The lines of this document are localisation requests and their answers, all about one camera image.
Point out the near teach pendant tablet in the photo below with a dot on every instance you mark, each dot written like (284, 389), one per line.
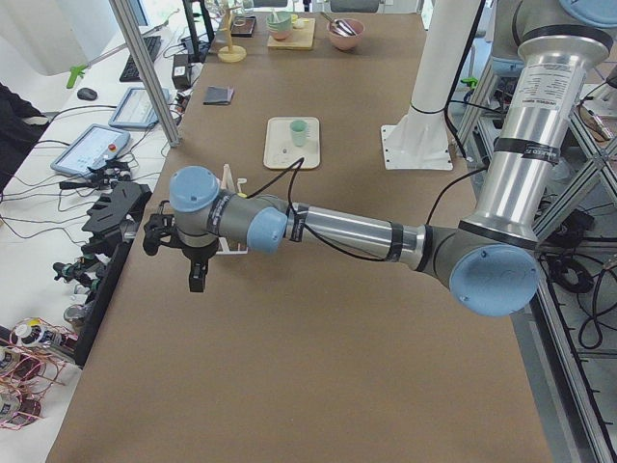
(91, 150)

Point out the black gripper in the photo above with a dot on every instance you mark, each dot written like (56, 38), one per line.
(197, 254)

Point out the stacked green bowls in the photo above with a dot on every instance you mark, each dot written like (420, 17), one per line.
(279, 25)

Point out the aluminium frame post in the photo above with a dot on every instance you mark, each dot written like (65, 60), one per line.
(130, 30)

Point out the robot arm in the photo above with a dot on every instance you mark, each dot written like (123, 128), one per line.
(485, 261)

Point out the metal scoop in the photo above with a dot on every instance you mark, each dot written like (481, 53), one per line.
(339, 26)

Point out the black tool stand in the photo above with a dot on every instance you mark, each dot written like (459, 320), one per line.
(112, 218)

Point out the mint green cup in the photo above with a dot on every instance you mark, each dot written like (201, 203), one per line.
(299, 132)

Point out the black computer mouse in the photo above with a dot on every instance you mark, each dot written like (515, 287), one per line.
(87, 94)

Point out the teach pendant tablet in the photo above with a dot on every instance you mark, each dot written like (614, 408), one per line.
(91, 150)
(135, 111)

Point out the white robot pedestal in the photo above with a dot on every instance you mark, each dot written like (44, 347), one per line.
(420, 140)

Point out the white wire cup rack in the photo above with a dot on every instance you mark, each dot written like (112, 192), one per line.
(228, 246)

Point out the wooden mug tree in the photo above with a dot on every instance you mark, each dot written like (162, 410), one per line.
(230, 53)

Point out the far teach pendant tablet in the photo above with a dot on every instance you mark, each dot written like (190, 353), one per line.
(135, 111)

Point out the wooden cutting board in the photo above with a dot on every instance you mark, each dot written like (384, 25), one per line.
(301, 38)

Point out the cream rabbit tray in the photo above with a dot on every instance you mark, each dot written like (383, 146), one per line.
(280, 151)

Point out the pink bowl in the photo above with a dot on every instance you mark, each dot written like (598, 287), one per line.
(346, 41)

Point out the black power adapter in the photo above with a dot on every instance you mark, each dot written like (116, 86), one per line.
(182, 71)

